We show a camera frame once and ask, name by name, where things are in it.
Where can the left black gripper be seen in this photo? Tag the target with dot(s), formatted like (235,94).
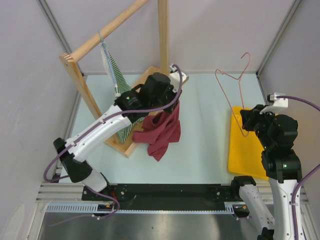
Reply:
(170,89)

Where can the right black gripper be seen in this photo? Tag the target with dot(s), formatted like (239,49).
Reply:
(248,116)

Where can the red tank top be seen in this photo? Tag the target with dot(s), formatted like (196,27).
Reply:
(158,131)

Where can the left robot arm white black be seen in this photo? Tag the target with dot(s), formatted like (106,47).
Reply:
(73,152)

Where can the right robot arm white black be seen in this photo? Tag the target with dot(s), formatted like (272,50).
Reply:
(276,133)

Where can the blue hanger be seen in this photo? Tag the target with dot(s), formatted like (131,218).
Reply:
(108,65)

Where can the yellow plastic tray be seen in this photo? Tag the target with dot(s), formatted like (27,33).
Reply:
(244,153)

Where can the green striped garment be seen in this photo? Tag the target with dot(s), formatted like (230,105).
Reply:
(123,87)

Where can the wooden clothes rack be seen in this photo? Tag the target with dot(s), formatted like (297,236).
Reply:
(70,60)

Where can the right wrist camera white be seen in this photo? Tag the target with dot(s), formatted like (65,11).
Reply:
(274,104)

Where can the white cable duct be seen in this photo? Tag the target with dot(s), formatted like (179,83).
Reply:
(106,208)

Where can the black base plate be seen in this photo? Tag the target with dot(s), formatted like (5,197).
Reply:
(172,197)

